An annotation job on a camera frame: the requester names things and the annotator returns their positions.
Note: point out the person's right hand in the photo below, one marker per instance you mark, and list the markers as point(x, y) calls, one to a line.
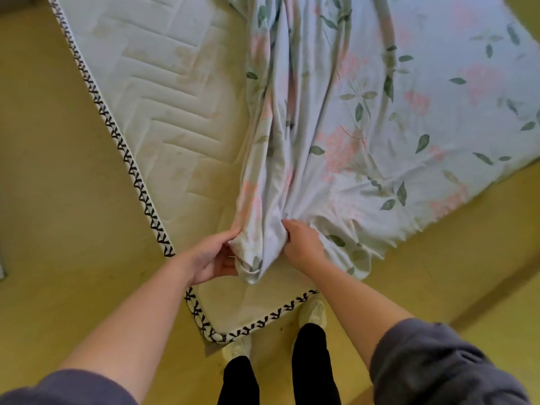
point(301, 244)

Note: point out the person's left hand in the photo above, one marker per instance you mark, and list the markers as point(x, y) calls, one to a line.
point(209, 259)

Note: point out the white quilted mattress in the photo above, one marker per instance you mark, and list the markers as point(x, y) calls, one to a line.
point(168, 122)

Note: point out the floral leaf print bed sheet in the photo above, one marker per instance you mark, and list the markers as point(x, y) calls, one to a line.
point(379, 122)

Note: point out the person's left forearm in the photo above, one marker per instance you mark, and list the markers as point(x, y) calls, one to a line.
point(131, 329)

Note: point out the person's right forearm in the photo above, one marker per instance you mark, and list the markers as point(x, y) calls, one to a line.
point(358, 307)

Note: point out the person's white right shoe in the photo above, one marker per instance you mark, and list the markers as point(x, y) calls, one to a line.
point(314, 312)

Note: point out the person's white shoe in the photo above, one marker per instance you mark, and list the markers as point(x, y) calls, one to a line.
point(314, 312)
point(236, 347)

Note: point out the person's white left shoe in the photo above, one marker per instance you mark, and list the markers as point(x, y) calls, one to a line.
point(236, 347)

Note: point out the person's black trousers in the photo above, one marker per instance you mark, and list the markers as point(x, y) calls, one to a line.
point(312, 366)

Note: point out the dark grey right sleeve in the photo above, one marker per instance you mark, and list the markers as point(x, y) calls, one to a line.
point(443, 366)

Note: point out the dark grey sleeve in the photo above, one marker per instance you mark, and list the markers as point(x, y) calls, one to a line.
point(443, 366)
point(67, 388)

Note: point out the dark grey left sleeve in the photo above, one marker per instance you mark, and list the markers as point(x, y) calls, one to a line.
point(67, 388)

